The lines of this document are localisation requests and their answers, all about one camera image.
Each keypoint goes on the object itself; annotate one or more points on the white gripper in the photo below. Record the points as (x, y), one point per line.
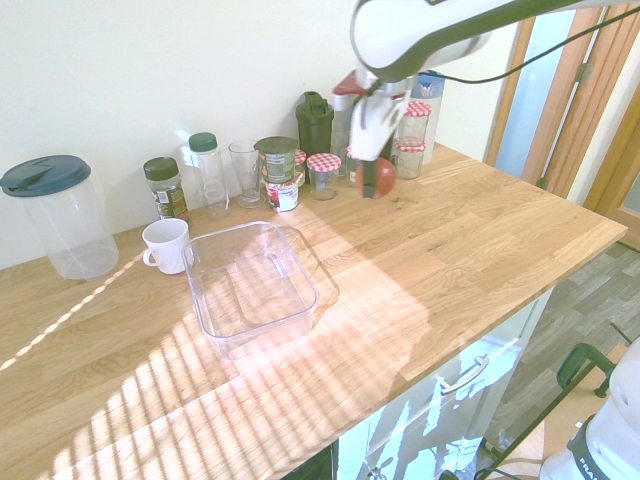
(367, 135)

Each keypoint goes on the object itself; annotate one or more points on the red apple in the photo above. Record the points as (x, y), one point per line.
(386, 177)

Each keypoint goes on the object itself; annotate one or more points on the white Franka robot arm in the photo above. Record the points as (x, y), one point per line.
(400, 30)

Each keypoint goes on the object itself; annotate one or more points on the clear plastic container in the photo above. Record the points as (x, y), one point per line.
(250, 300)

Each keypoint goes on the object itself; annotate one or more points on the red checked lid glass jar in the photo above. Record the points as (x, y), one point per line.
(417, 125)
(323, 177)
(300, 160)
(411, 162)
(352, 167)

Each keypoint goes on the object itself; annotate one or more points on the blue lidded plastic pitcher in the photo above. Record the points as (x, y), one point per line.
(435, 125)

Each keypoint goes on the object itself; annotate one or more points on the black shaker bottle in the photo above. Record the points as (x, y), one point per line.
(314, 125)

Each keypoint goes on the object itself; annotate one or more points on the white red-capped bottle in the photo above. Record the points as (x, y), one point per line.
(345, 89)

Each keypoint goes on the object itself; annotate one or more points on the white red yogurt cup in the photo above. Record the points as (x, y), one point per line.
(282, 196)

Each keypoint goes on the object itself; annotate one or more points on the green yogurt cup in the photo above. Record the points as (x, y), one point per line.
(277, 165)

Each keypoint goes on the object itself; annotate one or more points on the tall clear footed glass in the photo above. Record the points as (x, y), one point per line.
(247, 155)

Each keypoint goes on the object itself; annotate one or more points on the brass door hinge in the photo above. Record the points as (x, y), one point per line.
(584, 72)
(542, 182)

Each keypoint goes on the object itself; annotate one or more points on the clear bottle green cap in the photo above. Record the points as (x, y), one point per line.
(202, 142)

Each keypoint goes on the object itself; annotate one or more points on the dark lidded spice jar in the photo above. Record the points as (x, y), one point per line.
(167, 195)

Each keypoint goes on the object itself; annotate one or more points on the white ceramic mug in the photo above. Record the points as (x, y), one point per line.
(167, 245)

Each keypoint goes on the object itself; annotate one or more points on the dark green clamp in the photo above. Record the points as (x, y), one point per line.
(575, 357)

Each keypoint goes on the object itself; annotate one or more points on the teal lidded clear pitcher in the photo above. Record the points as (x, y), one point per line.
(45, 172)

